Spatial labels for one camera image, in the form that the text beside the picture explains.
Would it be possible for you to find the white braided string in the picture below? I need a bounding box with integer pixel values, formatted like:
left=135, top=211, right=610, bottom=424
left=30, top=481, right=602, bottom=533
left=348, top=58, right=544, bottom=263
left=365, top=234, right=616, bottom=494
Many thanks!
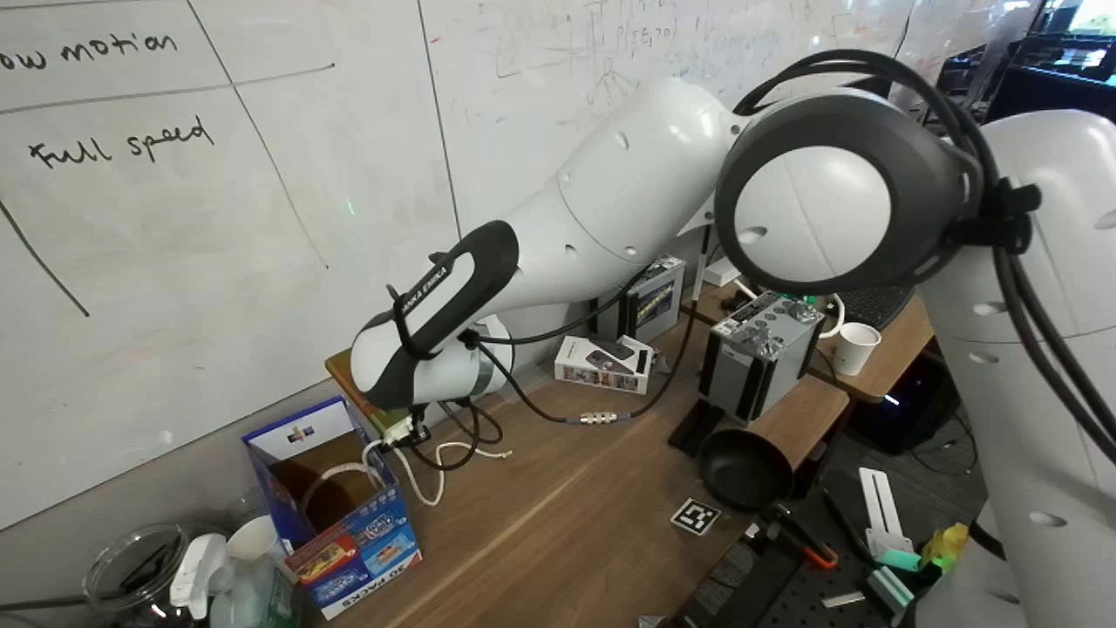
left=297, top=429, right=516, bottom=526

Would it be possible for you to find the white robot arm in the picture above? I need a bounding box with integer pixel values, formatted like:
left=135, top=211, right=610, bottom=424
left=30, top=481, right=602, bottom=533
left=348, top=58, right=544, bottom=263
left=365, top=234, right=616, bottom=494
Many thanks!
left=352, top=76, right=1116, bottom=628

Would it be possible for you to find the white small product box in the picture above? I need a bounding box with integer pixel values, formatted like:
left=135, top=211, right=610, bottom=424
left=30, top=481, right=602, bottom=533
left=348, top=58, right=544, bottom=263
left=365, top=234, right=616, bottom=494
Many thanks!
left=555, top=335, right=656, bottom=396

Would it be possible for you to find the grey battery box far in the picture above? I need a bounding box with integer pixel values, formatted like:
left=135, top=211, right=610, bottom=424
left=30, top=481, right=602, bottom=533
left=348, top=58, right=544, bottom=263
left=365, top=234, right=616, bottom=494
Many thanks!
left=616, top=258, right=685, bottom=341

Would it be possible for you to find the grey battery box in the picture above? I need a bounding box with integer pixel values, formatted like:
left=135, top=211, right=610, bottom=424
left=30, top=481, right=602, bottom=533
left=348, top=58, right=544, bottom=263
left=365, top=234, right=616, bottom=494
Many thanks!
left=698, top=294, right=822, bottom=418
left=616, top=258, right=685, bottom=341

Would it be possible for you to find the grey battery box near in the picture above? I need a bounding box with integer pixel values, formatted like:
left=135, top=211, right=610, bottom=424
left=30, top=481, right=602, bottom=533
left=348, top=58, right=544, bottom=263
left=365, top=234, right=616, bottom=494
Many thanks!
left=698, top=294, right=822, bottom=418

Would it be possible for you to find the blue cardboard snack box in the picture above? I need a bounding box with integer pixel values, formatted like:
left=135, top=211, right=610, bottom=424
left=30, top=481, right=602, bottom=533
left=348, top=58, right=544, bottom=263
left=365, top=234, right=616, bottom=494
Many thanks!
left=243, top=397, right=423, bottom=620

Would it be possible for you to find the black frying pan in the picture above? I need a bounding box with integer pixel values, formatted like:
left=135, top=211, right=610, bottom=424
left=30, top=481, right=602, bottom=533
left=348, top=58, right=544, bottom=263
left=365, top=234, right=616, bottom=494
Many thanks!
left=698, top=429, right=795, bottom=510

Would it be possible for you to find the black white fiducial marker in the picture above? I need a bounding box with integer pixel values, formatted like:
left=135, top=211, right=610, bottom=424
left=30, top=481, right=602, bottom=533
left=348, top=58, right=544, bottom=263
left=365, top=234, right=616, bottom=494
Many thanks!
left=669, top=499, right=720, bottom=539

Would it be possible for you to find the white cup on shelf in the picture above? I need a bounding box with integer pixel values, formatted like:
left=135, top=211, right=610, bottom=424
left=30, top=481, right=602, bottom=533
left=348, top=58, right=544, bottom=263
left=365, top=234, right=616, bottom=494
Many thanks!
left=832, top=322, right=882, bottom=377

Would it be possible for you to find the white paper cup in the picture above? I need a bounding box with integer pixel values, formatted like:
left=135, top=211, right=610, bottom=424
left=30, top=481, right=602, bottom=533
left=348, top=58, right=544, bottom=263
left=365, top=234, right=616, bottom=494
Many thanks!
left=227, top=515, right=283, bottom=565

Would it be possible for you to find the white spray bottle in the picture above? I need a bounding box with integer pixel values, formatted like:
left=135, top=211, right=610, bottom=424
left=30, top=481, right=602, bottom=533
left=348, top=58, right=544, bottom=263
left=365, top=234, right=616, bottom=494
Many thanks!
left=171, top=533, right=229, bottom=620

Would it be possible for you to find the orange handled black tool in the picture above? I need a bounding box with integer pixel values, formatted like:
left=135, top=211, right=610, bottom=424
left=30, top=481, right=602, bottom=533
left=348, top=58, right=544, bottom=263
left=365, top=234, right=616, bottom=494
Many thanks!
left=765, top=507, right=842, bottom=571

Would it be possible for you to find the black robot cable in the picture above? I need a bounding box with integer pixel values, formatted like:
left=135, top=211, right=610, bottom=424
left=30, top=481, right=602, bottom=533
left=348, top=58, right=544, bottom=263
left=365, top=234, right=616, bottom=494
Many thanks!
left=734, top=44, right=1116, bottom=469

